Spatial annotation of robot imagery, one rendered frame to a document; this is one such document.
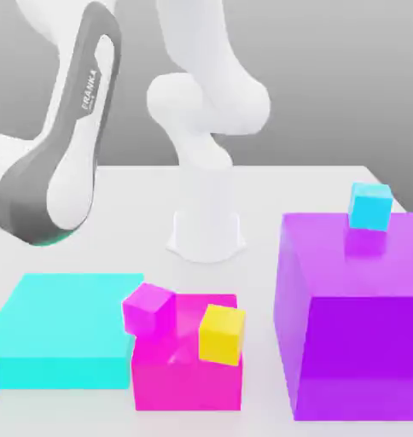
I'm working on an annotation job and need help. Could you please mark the large pink box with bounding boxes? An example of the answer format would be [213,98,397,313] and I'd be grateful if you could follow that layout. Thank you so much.
[130,293,243,412]

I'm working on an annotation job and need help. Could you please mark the small magenta cube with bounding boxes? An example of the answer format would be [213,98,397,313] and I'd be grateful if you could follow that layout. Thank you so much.
[121,282,177,337]

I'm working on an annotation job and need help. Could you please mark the large cyan box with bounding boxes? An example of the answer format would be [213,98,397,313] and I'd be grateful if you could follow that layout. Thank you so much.
[0,272,145,391]

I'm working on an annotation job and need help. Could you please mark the small blue cube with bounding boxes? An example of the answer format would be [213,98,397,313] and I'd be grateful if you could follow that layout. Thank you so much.
[348,181,394,233]

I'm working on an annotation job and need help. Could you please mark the small yellow cube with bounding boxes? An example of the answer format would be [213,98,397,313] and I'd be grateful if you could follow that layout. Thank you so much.
[198,303,247,368]

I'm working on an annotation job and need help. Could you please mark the large purple box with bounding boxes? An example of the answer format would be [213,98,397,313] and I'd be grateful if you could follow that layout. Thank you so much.
[273,212,413,422]

